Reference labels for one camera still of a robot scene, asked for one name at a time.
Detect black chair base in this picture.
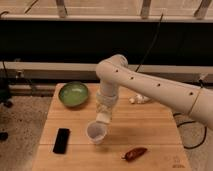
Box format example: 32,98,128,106
0,78,13,141

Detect white sponge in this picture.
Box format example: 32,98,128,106
96,113,111,124

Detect green bowl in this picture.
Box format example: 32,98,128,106
58,82,89,107

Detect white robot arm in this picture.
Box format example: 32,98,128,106
96,55,213,130

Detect translucent soft gripper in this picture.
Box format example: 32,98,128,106
96,92,118,116

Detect black rectangular remote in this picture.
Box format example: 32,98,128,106
53,128,70,154

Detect black floor cables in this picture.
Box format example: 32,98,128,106
172,111,208,150

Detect wooden table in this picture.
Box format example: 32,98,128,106
32,84,191,171

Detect red chili pepper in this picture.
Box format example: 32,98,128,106
122,147,147,162

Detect black hanging cable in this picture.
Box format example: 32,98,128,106
134,12,165,73

